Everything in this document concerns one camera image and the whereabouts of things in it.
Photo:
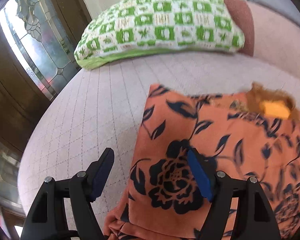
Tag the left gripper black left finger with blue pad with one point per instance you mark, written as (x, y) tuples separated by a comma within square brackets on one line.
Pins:
[(62, 209)]

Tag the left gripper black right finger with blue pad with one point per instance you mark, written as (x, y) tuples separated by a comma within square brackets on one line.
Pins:
[(254, 217)]

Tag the orange black floral garment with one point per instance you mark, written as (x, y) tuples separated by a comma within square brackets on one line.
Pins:
[(162, 199)]

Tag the pink quilted bed cover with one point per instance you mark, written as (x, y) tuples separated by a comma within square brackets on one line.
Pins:
[(104, 107)]

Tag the pink quilted bolster cushion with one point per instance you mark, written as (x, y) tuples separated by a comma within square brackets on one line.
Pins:
[(269, 36)]

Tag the stained glass wooden door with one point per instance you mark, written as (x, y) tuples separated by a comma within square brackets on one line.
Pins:
[(37, 43)]

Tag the green white patterned pillow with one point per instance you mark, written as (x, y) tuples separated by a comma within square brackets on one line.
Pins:
[(133, 28)]

